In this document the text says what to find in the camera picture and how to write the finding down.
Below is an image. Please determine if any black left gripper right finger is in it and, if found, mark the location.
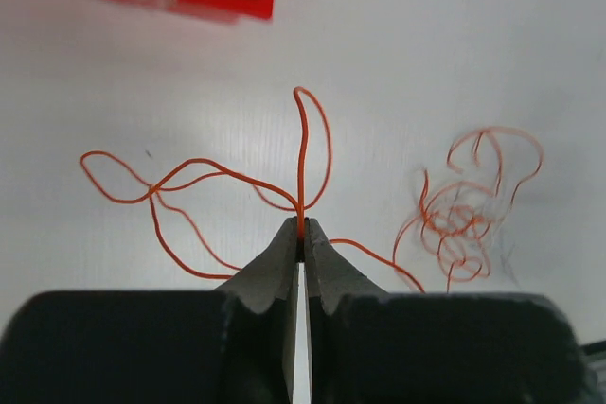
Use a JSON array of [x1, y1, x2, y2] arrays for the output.
[[304, 219, 599, 403]]

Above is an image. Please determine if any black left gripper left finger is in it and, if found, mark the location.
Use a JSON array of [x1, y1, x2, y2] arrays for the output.
[[1, 219, 299, 403]]

